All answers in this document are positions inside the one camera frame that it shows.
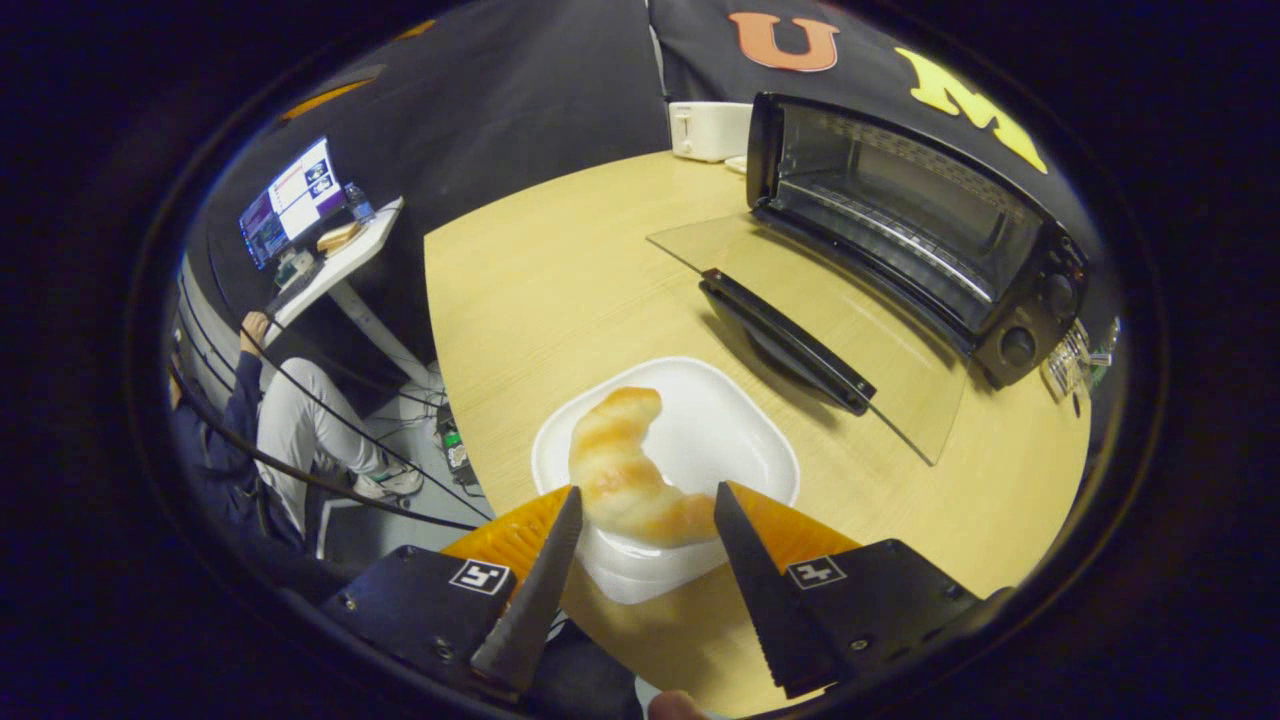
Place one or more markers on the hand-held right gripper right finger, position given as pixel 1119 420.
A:
pixel 770 600

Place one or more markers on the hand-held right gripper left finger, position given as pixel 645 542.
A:
pixel 540 590

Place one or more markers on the golden croissant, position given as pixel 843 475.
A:
pixel 620 470

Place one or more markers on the black electric oven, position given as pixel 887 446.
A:
pixel 1030 310

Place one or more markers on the black power strip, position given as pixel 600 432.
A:
pixel 457 450

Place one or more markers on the white square plate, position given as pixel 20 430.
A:
pixel 720 430

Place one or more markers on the white side desk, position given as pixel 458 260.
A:
pixel 355 250

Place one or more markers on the black keyboard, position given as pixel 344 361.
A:
pixel 295 288

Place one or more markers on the small tan packet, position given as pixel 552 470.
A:
pixel 338 238

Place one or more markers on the small clear drink bottle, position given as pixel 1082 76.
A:
pixel 360 205

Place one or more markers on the small white dish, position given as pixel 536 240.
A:
pixel 738 165

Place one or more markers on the computer monitor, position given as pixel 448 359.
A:
pixel 295 195

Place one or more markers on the white toaster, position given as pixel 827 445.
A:
pixel 705 130

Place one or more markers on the black backdrop cloth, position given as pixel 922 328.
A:
pixel 500 100

